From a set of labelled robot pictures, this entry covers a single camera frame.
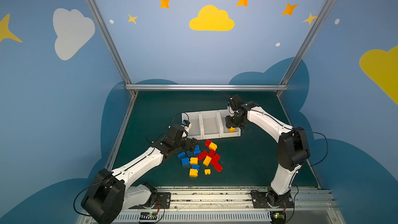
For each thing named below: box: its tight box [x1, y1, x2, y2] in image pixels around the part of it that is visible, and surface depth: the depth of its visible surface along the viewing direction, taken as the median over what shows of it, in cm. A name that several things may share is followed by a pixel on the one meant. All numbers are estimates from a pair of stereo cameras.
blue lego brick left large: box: [181, 157, 190, 166], surface depth 87 cm
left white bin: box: [181, 111, 203, 140], surface depth 101 cm
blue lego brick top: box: [193, 144, 202, 156], surface depth 90 cm
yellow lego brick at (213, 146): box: [208, 141, 218, 151], surface depth 92 cm
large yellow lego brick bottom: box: [189, 168, 199, 178], surface depth 83 cm
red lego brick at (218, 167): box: [213, 162, 224, 173], surface depth 86 cm
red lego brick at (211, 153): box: [206, 148, 216, 159], surface depth 90 cm
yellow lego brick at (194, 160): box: [189, 157, 199, 165], surface depth 87 cm
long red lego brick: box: [196, 150, 208, 161], surface depth 90 cm
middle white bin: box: [199, 109, 222, 140], surface depth 103 cm
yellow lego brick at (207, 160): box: [202, 155, 212, 167], surface depth 89 cm
